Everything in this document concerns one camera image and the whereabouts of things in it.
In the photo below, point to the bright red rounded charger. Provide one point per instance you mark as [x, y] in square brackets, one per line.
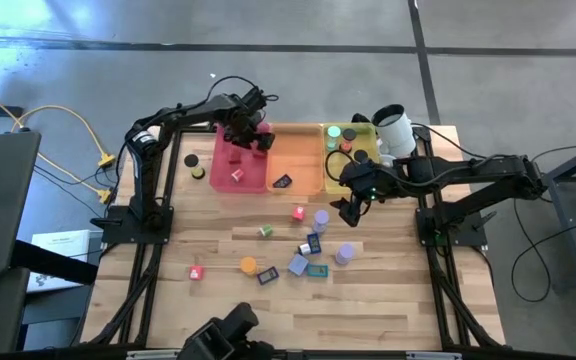
[298, 214]

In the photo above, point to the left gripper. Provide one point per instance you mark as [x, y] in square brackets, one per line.
[243, 117]

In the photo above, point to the orange hourglass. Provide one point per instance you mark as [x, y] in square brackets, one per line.
[248, 265]

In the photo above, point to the navy digital clock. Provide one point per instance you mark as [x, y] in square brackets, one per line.
[282, 181]

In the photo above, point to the white charger black end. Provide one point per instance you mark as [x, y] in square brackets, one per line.
[304, 249]

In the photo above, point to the blue digital clock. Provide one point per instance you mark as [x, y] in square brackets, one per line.
[314, 244]

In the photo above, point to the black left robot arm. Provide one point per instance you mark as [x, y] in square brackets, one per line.
[178, 114]

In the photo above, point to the dark metal side table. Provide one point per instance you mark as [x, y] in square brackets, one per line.
[573, 235]

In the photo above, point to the red charger white face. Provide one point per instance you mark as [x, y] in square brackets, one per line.
[237, 175]

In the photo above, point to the yellow plastic tray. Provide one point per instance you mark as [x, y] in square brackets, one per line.
[335, 175]

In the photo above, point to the red charger white label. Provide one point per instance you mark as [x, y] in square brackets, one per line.
[196, 273]

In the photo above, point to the white cylindrical lamp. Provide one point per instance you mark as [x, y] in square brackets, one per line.
[398, 137]

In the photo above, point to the green charger plug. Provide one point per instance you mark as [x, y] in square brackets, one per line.
[266, 231]

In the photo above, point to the large grey charger block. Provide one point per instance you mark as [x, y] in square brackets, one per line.
[298, 265]

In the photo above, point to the orange plastic tray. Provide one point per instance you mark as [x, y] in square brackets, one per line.
[298, 155]

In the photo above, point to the black hourglass red sand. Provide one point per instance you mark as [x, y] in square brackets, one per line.
[349, 134]

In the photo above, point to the teal digital clock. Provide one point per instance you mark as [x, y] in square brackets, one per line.
[317, 270]

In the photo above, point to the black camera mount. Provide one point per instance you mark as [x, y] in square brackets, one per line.
[228, 330]

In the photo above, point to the dark purple digital clock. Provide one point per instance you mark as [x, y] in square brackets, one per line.
[268, 276]

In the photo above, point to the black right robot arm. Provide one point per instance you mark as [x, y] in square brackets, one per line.
[468, 170]

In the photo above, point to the pink plastic tray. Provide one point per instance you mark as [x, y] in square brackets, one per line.
[223, 175]

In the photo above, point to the black hourglass blue sand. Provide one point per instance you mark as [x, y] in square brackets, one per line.
[361, 156]

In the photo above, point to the dark red charger block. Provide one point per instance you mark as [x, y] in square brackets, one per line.
[234, 156]

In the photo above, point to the purple hourglass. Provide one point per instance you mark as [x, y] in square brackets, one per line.
[321, 217]
[345, 250]

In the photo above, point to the mint green hourglass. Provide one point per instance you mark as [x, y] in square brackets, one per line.
[334, 132]

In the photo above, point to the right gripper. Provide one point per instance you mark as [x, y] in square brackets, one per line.
[368, 180]

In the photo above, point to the paper booklet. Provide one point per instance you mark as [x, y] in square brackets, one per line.
[58, 250]

